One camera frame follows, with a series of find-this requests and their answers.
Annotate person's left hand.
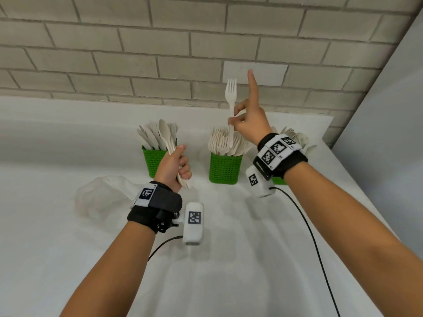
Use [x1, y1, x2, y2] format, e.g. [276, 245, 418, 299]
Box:
[153, 144, 192, 194]

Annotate black left camera cable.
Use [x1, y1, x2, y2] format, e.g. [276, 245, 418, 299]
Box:
[148, 236, 184, 261]

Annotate clear plastic bag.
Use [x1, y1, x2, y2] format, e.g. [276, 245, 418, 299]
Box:
[75, 176, 146, 221]

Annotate black wrist band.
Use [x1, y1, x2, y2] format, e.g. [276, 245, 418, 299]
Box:
[253, 133, 308, 181]
[127, 181, 183, 234]

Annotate black camera cable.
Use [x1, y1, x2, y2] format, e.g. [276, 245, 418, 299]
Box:
[148, 236, 184, 261]
[269, 187, 341, 317]

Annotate handful of white plastic cutlery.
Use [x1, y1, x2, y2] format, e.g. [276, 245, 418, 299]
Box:
[158, 119, 192, 190]

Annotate person's right hand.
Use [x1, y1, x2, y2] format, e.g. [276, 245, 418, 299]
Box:
[227, 70, 273, 147]

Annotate white plastic fork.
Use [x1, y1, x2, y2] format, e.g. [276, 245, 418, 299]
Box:
[225, 79, 237, 149]

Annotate bunch of white plastic forks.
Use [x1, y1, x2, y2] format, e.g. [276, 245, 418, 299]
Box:
[208, 127, 253, 157]

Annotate bunch of white plastic knives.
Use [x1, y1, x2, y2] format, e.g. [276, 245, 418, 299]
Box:
[137, 121, 179, 151]

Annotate black right wrist band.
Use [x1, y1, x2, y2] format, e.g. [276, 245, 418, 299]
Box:
[253, 133, 308, 181]

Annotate person's right forearm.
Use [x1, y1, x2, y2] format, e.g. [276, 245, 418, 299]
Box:
[283, 161, 423, 317]

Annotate black right camera cable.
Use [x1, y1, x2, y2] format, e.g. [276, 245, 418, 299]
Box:
[269, 187, 341, 317]

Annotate black left wrist band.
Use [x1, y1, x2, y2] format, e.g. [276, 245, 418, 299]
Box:
[127, 181, 183, 234]

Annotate person's left forearm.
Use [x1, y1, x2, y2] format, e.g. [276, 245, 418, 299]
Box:
[59, 221, 156, 317]

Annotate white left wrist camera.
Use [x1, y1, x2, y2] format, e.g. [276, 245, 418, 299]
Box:
[183, 202, 204, 246]

